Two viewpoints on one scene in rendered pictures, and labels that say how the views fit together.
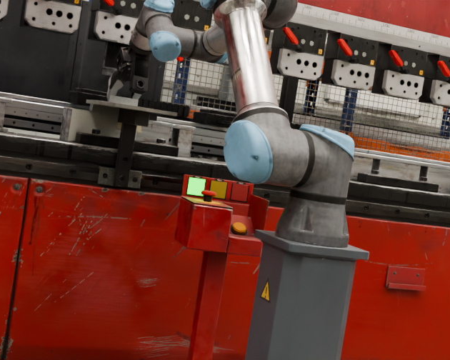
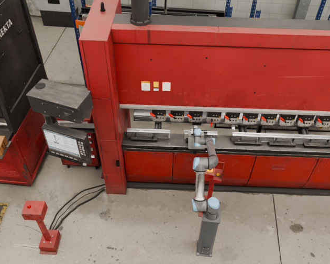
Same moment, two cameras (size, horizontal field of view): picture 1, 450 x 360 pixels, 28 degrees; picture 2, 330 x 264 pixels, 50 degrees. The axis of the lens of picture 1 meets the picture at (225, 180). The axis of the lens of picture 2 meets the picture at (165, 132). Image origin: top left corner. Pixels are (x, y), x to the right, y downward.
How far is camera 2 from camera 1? 3.01 m
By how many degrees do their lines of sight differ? 49
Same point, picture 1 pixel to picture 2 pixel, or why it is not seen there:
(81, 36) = not seen: hidden behind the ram
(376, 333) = (268, 176)
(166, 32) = (197, 143)
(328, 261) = (211, 222)
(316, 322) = (209, 228)
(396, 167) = (282, 139)
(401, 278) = (277, 166)
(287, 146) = (201, 208)
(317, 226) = (209, 217)
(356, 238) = (262, 160)
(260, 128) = (195, 205)
